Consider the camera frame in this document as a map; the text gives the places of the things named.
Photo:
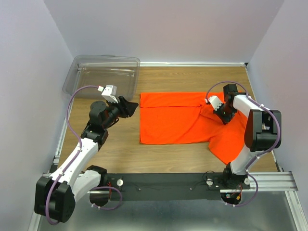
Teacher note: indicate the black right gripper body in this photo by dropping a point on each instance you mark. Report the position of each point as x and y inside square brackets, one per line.
[224, 109]

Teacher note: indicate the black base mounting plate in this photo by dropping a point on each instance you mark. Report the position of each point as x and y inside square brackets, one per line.
[169, 186]

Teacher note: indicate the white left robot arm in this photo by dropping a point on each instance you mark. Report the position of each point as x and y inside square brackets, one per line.
[57, 194]

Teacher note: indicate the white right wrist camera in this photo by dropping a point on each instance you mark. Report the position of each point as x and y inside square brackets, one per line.
[215, 102]

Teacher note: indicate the clear plastic bin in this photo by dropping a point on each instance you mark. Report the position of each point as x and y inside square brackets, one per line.
[102, 70]

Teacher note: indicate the aluminium frame rail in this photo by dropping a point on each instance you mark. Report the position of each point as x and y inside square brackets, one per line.
[272, 181]

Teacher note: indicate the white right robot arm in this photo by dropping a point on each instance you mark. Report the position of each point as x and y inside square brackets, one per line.
[262, 132]

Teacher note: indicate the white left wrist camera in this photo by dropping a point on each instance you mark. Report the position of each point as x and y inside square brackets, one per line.
[109, 93]

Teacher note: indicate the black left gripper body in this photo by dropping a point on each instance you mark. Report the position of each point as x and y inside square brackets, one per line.
[114, 111]

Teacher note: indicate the orange t shirt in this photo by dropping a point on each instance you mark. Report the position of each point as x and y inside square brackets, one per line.
[184, 118]

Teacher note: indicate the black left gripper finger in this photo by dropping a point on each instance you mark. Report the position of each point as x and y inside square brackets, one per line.
[123, 100]
[131, 108]

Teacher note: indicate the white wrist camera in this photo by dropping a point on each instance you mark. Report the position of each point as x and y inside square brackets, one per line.
[215, 102]
[109, 93]

